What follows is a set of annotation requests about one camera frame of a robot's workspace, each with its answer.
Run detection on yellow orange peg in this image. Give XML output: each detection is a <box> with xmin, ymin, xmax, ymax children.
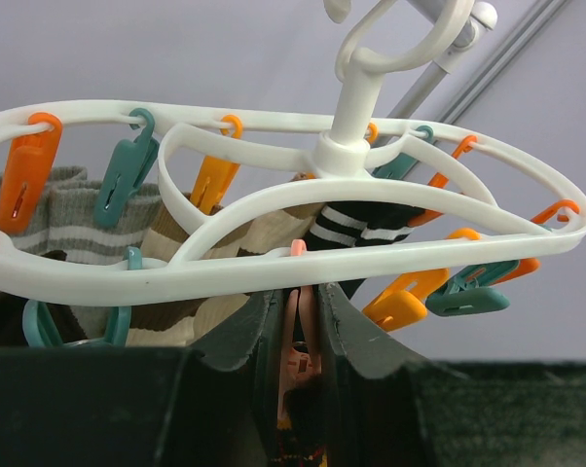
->
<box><xmin>189</xmin><ymin>114</ymin><xmax>244</xmax><ymax>215</ymax></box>

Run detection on grey striped sock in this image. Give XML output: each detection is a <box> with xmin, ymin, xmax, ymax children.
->
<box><xmin>46</xmin><ymin>181</ymin><xmax>161</xmax><ymax>265</ymax></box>
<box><xmin>0</xmin><ymin>165</ymin><xmax>88</xmax><ymax>255</ymax></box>

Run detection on red black argyle sock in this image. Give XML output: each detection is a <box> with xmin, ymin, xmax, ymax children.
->
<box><xmin>268</xmin><ymin>377</ymin><xmax>328</xmax><ymax>467</ymax></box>

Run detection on beige brown sock right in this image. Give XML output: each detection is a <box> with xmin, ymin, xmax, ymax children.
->
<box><xmin>237</xmin><ymin>172</ymin><xmax>323</xmax><ymax>259</ymax></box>

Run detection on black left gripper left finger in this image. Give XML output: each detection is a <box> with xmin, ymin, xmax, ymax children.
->
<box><xmin>0</xmin><ymin>291</ymin><xmax>284</xmax><ymax>466</ymax></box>

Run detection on pink clothes peg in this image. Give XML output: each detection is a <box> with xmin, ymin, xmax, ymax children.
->
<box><xmin>276</xmin><ymin>238</ymin><xmax>323</xmax><ymax>419</ymax></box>

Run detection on black sock left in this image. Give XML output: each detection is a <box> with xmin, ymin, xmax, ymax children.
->
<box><xmin>303</xmin><ymin>201</ymin><xmax>365</xmax><ymax>251</ymax></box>

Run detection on grey striped sock left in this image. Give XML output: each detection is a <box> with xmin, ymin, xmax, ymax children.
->
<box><xmin>0</xmin><ymin>165</ymin><xmax>88</xmax><ymax>255</ymax></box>

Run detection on black sock right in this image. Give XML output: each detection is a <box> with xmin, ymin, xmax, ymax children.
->
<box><xmin>341</xmin><ymin>202</ymin><xmax>428</xmax><ymax>298</ymax></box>

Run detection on white drying rack stand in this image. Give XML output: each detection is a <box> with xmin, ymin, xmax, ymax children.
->
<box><xmin>388</xmin><ymin>1</ymin><xmax>498</xmax><ymax>119</ymax></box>

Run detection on teal peg being squeezed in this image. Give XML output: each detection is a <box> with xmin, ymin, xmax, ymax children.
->
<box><xmin>21</xmin><ymin>245</ymin><xmax>143</xmax><ymax>349</ymax></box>

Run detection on orange clothes peg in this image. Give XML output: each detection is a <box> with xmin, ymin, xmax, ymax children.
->
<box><xmin>0</xmin><ymin>112</ymin><xmax>63</xmax><ymax>226</ymax></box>

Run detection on white oval peg hanger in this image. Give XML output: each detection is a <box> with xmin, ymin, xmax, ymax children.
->
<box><xmin>0</xmin><ymin>1</ymin><xmax>586</xmax><ymax>306</ymax></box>

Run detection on beige brown sock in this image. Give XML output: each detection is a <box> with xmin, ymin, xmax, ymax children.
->
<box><xmin>237</xmin><ymin>172</ymin><xmax>323</xmax><ymax>259</ymax></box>
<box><xmin>127</xmin><ymin>205</ymin><xmax>250</xmax><ymax>346</ymax></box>

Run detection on grey striped sock right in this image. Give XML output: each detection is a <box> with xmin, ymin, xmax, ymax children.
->
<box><xmin>46</xmin><ymin>181</ymin><xmax>161</xmax><ymax>265</ymax></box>

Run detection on beige brown sock left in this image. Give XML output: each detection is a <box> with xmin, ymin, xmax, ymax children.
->
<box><xmin>127</xmin><ymin>205</ymin><xmax>250</xmax><ymax>346</ymax></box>

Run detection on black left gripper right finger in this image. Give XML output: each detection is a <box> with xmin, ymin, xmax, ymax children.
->
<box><xmin>316</xmin><ymin>281</ymin><xmax>586</xmax><ymax>467</ymax></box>

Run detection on teal clothes peg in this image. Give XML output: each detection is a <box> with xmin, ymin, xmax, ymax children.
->
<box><xmin>93</xmin><ymin>108</ymin><xmax>160</xmax><ymax>228</ymax></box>

